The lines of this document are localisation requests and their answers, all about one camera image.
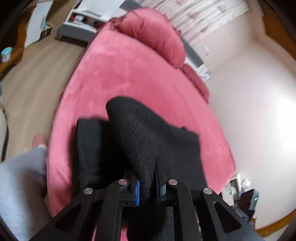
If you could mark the pink velvet bed cover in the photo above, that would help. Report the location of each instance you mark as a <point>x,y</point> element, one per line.
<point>117,65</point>

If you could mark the large pink pillow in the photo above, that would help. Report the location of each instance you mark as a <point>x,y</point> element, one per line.
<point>153,28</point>

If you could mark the black fabric garment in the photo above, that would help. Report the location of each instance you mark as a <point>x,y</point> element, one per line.
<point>127,144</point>

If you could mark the white patterned curtain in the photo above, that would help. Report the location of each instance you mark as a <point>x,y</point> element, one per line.
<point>198,18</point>

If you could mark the small pink pillow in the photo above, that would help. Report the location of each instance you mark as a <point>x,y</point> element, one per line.
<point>196,81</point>

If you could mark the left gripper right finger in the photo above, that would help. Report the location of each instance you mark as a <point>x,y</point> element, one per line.
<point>162,176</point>

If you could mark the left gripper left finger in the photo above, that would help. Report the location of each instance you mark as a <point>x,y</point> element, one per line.
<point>130,195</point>

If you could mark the light blue container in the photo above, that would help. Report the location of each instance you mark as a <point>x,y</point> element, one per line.
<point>6,54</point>

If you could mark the white cabinet door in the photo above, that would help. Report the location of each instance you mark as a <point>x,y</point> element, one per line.
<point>36,22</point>

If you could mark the grey trouser leg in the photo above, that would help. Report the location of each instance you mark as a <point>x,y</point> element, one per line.
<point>23,190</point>

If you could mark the cluttered items on floor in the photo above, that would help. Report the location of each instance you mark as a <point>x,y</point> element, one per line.
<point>241,197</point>

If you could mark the white grey bedside shelf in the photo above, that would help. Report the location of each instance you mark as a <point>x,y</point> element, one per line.
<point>81,25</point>

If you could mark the grey bed headboard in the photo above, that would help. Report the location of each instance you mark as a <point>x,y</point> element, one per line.
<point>192,58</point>

